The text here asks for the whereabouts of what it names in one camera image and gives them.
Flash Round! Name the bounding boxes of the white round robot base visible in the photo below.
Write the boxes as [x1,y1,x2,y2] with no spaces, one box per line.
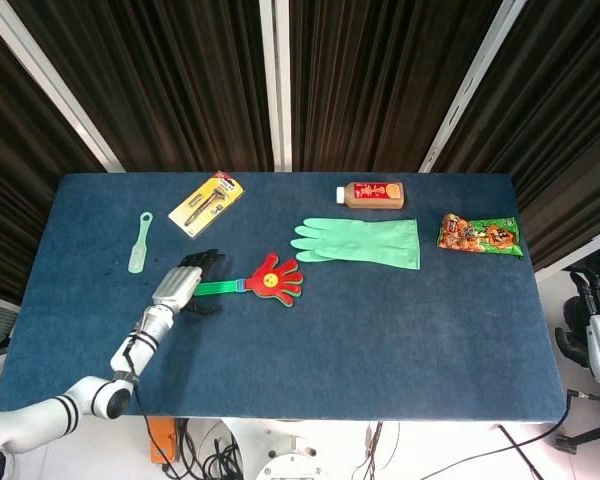
[254,419,326,480]

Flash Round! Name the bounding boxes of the red hand clapper toy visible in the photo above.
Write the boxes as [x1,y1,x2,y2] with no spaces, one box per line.
[195,252,305,307]

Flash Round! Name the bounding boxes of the thin red wires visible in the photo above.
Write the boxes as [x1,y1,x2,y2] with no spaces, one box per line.
[362,421,389,480]

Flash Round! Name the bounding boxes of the orange box under table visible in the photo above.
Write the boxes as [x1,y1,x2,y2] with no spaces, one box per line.
[147,415,181,466]

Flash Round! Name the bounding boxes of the black cable with plug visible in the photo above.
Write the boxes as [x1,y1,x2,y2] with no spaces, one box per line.
[419,389,600,480]

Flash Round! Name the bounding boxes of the green rubber glove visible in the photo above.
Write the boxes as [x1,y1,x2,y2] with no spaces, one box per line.
[290,217,422,272]

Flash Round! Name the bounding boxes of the dark brown pleated curtain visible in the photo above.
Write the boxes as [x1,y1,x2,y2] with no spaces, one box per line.
[0,0,600,306]

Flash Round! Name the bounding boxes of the brown drink bottle red label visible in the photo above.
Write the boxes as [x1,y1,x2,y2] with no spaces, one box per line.
[335,181,406,211]

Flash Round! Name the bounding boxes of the black cable bundle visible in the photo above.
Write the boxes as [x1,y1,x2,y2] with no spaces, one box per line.
[177,419,245,480]

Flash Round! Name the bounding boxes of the black plug connector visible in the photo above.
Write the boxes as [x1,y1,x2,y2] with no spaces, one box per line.
[554,427,600,454]

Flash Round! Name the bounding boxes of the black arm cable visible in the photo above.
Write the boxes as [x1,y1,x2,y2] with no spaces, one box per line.
[122,329,181,479]

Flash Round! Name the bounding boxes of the yellow carded razor pack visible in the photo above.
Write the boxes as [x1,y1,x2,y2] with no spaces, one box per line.
[167,170,247,239]

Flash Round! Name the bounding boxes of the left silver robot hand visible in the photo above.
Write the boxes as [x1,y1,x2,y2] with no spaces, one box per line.
[151,248,227,317]

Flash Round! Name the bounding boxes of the light green foot file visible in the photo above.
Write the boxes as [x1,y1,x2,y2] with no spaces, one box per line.
[127,211,155,274]

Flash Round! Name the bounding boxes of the orange green snack bag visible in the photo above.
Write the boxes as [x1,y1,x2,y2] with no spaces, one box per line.
[436,212,524,259]

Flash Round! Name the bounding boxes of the white aluminium frame post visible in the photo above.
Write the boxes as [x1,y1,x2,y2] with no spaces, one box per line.
[0,0,126,174]
[258,0,294,174]
[418,0,529,174]

